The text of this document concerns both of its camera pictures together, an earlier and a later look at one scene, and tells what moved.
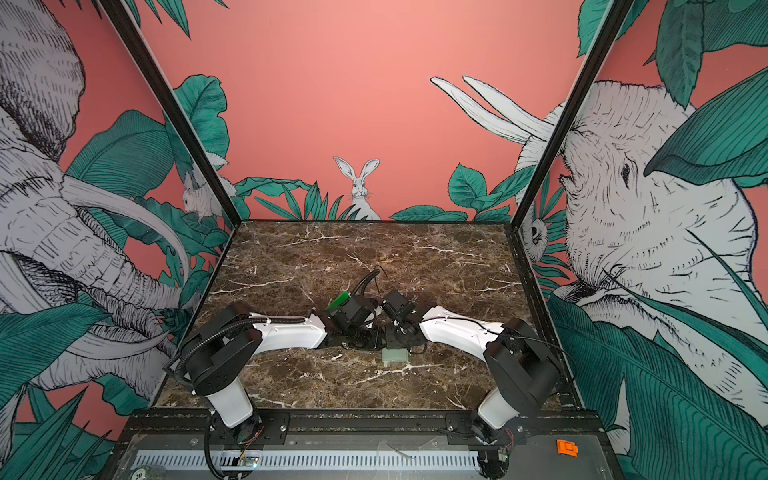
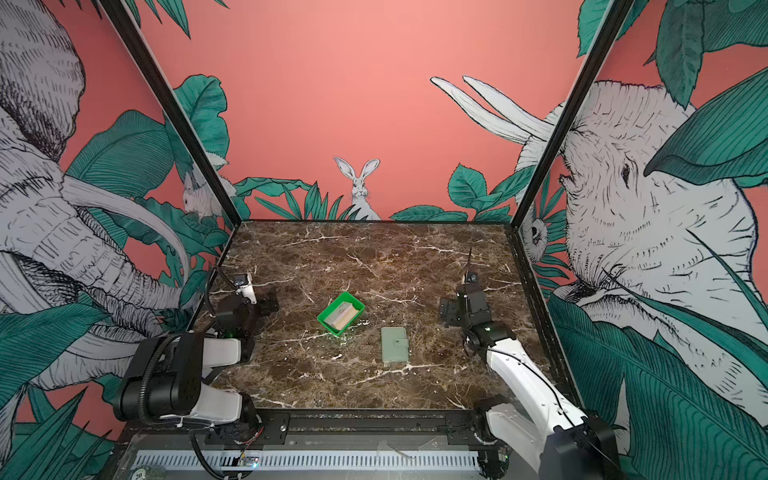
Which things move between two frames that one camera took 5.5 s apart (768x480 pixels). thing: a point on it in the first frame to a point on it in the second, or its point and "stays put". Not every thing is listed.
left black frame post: (117, 13) stays put
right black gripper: (390, 337) to (457, 306)
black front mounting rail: (360, 429) stays put
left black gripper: (378, 341) to (263, 309)
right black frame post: (618, 17) stays put
